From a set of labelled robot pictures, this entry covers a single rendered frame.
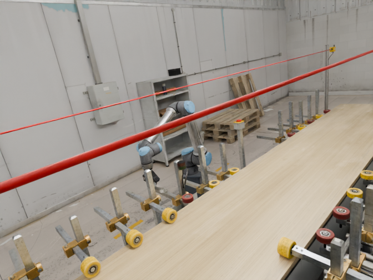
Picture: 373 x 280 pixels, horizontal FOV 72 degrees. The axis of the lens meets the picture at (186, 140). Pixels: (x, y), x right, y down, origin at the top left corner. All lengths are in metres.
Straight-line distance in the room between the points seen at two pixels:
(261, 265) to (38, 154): 3.39
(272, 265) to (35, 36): 3.77
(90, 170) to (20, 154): 1.02
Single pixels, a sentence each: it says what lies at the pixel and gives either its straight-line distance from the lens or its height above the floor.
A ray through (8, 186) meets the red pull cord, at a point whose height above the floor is 1.75.
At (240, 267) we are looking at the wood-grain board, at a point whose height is 0.90.
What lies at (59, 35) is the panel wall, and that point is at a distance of 4.23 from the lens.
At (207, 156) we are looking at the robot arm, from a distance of 2.67.
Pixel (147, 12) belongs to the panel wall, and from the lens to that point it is 5.13.
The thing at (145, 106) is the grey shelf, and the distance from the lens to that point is 4.64.
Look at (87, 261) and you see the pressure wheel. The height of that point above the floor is 0.98.
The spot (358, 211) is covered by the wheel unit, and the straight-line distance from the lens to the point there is 1.29.
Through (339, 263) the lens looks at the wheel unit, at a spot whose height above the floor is 1.03.
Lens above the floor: 1.81
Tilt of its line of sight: 17 degrees down
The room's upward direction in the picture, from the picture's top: 9 degrees counter-clockwise
